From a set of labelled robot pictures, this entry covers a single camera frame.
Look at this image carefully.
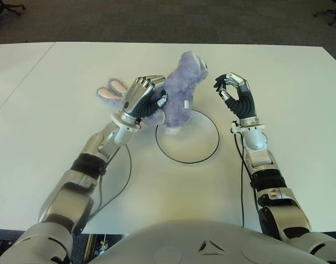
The white plate black rim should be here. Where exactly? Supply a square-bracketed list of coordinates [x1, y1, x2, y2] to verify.
[155, 109, 220, 164]

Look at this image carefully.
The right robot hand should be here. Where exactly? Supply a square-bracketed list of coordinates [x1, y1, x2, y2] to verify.
[214, 73, 258, 119]

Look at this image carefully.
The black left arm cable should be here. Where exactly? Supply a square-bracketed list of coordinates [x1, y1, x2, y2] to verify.
[85, 144, 133, 221]

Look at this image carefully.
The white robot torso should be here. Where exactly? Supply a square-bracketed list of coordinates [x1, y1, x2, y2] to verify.
[88, 219, 328, 264]

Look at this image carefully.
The black office chair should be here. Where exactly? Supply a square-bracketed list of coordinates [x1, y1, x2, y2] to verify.
[313, 0, 336, 27]

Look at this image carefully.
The purple plush bunny doll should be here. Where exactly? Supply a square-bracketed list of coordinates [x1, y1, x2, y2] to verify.
[96, 52, 209, 135]

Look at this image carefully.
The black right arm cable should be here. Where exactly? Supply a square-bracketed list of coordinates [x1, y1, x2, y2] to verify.
[233, 131, 246, 228]

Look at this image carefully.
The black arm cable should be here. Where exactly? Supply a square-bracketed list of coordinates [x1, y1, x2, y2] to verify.
[233, 131, 246, 228]
[85, 144, 133, 221]

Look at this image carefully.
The black office chair base left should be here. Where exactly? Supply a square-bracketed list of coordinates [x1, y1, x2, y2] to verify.
[0, 0, 27, 17]

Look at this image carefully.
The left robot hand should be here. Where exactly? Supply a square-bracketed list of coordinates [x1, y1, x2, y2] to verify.
[121, 74, 169, 122]

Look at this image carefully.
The metal stand frame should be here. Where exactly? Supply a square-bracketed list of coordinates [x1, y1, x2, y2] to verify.
[85, 234, 111, 264]

